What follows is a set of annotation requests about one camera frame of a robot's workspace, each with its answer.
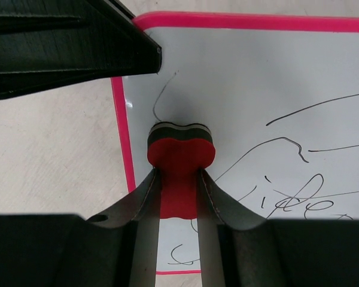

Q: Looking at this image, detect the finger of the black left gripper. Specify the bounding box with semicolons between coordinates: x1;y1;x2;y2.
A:
0;0;162;100

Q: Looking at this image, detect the pink framed whiteboard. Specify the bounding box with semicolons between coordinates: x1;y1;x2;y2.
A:
110;11;359;276

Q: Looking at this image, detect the red whiteboard eraser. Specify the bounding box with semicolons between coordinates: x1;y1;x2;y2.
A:
147;121;215;219

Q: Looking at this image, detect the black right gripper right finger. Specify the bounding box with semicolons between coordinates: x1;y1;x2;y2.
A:
196;170;266;286

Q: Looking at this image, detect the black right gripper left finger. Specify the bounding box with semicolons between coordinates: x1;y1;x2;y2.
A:
87;169;162;286

